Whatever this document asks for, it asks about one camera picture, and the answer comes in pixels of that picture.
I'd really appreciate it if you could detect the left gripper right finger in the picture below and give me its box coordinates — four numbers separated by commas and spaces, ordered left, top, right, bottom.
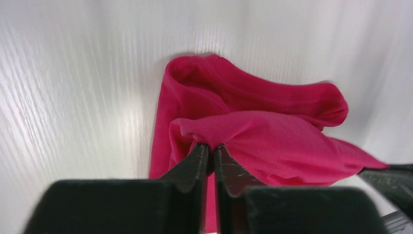
214, 145, 387, 234

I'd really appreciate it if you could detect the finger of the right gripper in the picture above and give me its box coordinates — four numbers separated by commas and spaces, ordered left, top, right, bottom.
357, 164, 413, 221

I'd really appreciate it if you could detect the magenta t shirt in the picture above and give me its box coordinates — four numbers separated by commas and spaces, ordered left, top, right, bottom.
149, 55, 389, 233

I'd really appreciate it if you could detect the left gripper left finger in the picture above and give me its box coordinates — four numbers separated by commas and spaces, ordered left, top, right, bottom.
24, 144, 209, 234

